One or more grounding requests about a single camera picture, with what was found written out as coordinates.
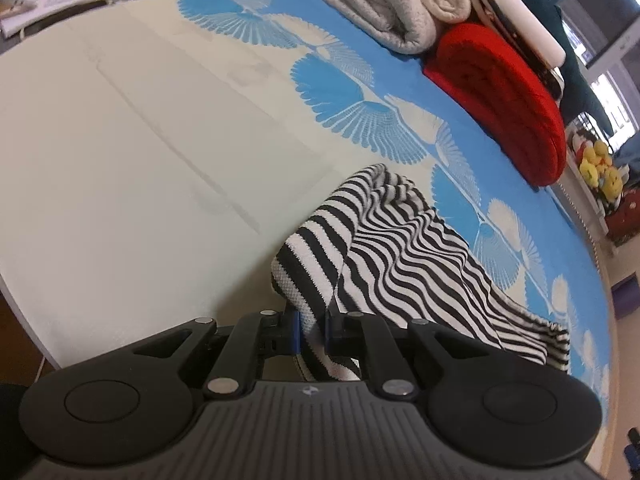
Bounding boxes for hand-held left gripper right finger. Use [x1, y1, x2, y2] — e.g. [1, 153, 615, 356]
[324, 310, 493, 401]

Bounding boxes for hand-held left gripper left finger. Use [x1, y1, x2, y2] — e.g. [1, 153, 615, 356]
[131, 310, 302, 401]

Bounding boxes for black white striped garment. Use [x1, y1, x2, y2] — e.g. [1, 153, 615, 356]
[270, 162, 571, 383]

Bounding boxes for blue fan-pattern bed sheet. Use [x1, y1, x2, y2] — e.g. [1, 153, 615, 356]
[0, 0, 613, 466]

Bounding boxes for red folded blanket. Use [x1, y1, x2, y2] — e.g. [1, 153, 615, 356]
[422, 22, 568, 188]

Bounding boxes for purple box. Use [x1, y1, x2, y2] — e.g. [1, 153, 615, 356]
[612, 272, 638, 318]

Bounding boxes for red patterned cushion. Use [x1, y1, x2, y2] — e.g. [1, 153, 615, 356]
[605, 205, 640, 246]

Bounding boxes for yellow plush toys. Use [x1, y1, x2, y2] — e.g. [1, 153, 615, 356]
[580, 142, 626, 201]

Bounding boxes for teal curtain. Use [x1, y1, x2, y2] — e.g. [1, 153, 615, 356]
[495, 0, 616, 136]

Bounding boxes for white folded cloth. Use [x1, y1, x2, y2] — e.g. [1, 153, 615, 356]
[470, 0, 568, 68]

